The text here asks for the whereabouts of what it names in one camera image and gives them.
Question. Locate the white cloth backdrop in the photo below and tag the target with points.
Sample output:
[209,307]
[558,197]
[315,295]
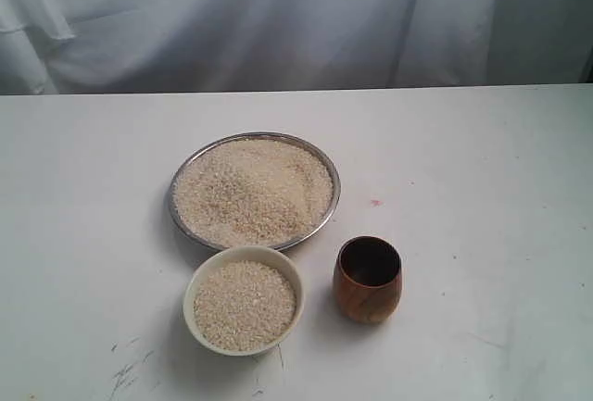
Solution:
[154,46]

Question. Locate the brown wooden cup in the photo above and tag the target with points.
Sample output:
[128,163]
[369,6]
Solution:
[367,279]

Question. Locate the white ceramic bowl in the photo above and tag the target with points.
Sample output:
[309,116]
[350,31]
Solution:
[259,254]

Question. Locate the rice heap in tray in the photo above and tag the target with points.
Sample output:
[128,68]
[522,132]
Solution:
[255,192]

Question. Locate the round metal tray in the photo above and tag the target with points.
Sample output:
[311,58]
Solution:
[185,174]

